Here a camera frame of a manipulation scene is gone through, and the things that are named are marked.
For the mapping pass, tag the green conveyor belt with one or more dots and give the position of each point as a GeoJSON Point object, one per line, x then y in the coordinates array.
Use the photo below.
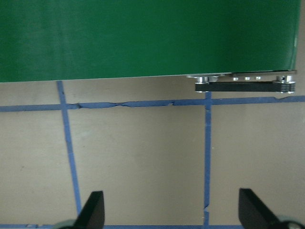
{"type": "Point", "coordinates": [143, 35]}

